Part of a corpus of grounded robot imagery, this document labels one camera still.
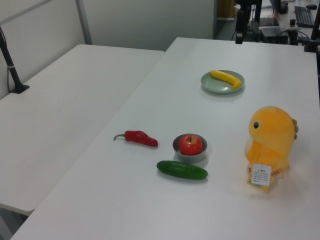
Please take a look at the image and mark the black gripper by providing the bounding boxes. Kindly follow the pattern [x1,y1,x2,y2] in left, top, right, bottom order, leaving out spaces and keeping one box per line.
[235,9,249,45]

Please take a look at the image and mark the black pole camera stand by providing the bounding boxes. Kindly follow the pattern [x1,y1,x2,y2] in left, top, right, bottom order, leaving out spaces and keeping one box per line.
[0,24,30,95]

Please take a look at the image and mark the white paper tag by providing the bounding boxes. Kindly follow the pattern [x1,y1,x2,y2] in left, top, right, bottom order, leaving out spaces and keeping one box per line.
[250,162,273,187]

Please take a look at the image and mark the yellow card tag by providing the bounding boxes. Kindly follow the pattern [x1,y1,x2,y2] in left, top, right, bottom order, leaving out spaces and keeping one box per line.
[246,174,272,194]

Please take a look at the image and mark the black computer keyboard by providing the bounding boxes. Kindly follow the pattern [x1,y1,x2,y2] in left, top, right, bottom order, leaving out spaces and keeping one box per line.
[294,5,317,28]

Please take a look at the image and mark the red chili pepper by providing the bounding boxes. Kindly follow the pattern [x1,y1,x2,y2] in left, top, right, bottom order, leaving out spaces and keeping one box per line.
[113,130,159,148]

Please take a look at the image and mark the pale green plastic plate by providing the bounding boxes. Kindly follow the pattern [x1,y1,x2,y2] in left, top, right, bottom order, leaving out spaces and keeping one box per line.
[200,69,246,95]

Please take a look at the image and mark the yellow cabinet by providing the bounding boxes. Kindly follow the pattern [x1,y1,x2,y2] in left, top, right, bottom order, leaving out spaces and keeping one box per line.
[216,0,237,21]

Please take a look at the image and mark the orange dinosaur plush toy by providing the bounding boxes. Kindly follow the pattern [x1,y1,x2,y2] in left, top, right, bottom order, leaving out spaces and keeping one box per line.
[244,105,300,177]

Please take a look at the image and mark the yellow banana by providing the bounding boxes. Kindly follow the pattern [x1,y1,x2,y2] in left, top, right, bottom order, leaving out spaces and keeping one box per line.
[209,69,243,90]

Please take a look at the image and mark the green cucumber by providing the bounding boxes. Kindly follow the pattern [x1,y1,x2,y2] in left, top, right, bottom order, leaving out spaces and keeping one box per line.
[156,160,209,181]

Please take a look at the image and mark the black clamp stand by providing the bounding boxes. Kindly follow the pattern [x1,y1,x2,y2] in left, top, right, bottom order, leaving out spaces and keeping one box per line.
[303,9,320,53]

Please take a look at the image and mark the small metal bowl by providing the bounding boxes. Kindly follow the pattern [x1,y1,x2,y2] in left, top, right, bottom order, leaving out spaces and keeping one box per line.
[172,133,208,164]

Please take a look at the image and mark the black electronics box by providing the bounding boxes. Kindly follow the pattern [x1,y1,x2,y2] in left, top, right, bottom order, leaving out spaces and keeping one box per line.
[259,25,289,45]

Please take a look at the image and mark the red apple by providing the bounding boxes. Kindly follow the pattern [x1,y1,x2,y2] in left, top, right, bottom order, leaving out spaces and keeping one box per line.
[178,134,204,156]

